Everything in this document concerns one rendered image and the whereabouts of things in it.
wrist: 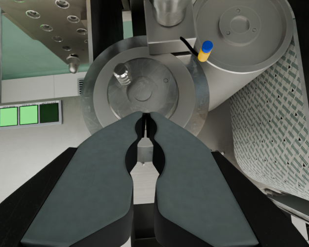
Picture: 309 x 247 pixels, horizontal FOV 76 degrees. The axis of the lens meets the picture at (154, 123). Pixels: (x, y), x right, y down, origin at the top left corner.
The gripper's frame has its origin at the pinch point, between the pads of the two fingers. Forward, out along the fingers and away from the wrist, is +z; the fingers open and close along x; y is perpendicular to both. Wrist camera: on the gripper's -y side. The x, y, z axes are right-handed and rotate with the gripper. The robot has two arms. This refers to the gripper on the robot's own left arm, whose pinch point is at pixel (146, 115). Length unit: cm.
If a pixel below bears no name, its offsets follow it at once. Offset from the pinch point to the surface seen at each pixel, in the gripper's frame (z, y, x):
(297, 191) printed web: 7.1, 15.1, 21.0
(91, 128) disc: 8.5, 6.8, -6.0
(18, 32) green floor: 218, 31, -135
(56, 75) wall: 292, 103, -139
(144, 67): 10.4, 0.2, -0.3
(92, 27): 17.2, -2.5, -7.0
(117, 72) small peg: 7.4, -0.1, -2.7
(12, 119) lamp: 39, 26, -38
